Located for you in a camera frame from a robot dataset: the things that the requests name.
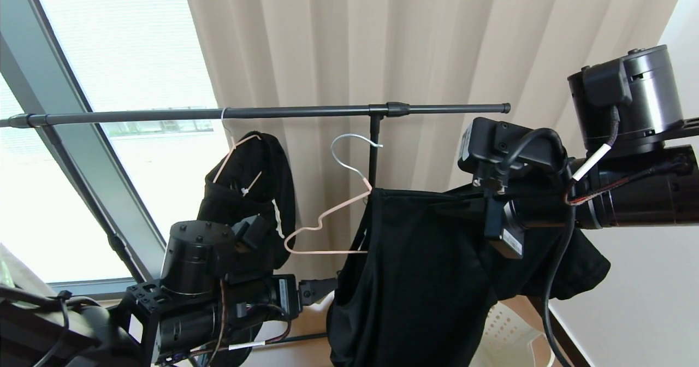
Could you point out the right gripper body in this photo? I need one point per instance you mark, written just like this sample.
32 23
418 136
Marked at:
644 197

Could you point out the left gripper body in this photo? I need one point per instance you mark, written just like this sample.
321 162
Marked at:
246 307

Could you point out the pink clothes hanger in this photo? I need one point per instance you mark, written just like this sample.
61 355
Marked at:
247 139
327 212

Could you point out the black knitted garment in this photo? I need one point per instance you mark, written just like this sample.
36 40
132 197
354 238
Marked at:
273 165

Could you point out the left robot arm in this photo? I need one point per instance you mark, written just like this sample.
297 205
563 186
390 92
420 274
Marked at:
196 252

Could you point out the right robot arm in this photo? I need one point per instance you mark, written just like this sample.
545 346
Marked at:
639 99

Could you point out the white laundry basket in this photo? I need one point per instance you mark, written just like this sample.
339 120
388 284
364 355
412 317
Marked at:
508 334

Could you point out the black clothes rack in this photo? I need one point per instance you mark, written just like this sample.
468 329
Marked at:
164 114

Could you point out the window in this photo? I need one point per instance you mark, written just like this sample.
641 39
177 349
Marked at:
136 39

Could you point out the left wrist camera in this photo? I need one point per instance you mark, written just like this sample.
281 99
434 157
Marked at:
251 233

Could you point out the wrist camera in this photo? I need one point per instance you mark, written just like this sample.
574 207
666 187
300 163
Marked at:
486 143
251 233

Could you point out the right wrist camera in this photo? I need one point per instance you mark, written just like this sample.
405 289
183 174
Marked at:
486 143

